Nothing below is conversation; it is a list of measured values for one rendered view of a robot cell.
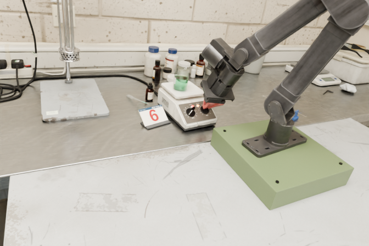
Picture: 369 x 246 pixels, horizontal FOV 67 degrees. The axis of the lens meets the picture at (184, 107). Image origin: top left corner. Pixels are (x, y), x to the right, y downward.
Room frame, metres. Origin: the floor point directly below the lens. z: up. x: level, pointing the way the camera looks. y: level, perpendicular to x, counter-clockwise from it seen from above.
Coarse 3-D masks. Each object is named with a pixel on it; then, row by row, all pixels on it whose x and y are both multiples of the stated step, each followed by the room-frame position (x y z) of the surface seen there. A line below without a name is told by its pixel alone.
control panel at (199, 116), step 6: (198, 102) 0.85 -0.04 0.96; (180, 108) 0.80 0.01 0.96; (186, 108) 0.81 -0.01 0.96; (198, 108) 0.83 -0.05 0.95; (210, 108) 0.85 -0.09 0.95; (186, 114) 0.78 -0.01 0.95; (198, 114) 0.80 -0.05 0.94; (204, 114) 0.81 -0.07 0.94; (210, 114) 0.82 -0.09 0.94; (186, 120) 0.76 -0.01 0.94; (192, 120) 0.77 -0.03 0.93; (198, 120) 0.78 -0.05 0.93
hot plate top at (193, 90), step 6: (162, 84) 0.90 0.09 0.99; (168, 84) 0.91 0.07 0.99; (192, 84) 0.94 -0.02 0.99; (168, 90) 0.86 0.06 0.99; (192, 90) 0.89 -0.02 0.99; (198, 90) 0.90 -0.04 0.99; (174, 96) 0.83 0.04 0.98; (180, 96) 0.82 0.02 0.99; (186, 96) 0.84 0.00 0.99; (192, 96) 0.85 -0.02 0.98
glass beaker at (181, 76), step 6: (180, 72) 0.85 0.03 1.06; (186, 72) 0.90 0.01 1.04; (174, 78) 0.87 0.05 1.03; (180, 78) 0.86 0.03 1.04; (186, 78) 0.86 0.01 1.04; (174, 84) 0.86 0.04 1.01; (180, 84) 0.86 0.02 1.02; (186, 84) 0.87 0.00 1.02; (174, 90) 0.86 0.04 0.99; (180, 90) 0.86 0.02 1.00; (186, 90) 0.87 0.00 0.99
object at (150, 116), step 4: (156, 108) 0.82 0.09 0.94; (160, 108) 0.82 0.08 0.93; (140, 112) 0.77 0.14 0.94; (144, 112) 0.78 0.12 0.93; (148, 112) 0.79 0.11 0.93; (152, 112) 0.80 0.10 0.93; (156, 112) 0.81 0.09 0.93; (160, 112) 0.81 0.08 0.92; (144, 116) 0.77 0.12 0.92; (148, 116) 0.78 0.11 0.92; (152, 116) 0.78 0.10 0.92; (156, 116) 0.79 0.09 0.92; (160, 116) 0.80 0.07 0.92; (164, 116) 0.81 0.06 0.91; (144, 120) 0.76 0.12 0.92; (148, 120) 0.77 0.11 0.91; (152, 120) 0.77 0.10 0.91; (156, 120) 0.78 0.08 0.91
